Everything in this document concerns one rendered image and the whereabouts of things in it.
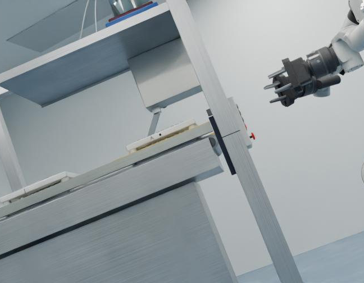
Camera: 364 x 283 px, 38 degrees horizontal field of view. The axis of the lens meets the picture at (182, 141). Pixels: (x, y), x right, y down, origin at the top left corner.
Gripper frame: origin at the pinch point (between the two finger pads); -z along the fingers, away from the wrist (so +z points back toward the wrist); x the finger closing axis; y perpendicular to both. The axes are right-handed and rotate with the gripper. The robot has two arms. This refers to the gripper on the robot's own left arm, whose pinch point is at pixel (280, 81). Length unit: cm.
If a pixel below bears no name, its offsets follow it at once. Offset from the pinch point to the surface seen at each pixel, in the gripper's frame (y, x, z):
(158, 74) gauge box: 8.2, -22.5, -39.5
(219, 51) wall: 366, -127, -49
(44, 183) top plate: -18, 3, -84
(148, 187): -15, 17, -51
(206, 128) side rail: -11.6, 6.7, -26.9
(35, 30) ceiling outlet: 264, -193, -193
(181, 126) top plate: -10.4, 2.4, -34.5
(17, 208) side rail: -22, 7, -93
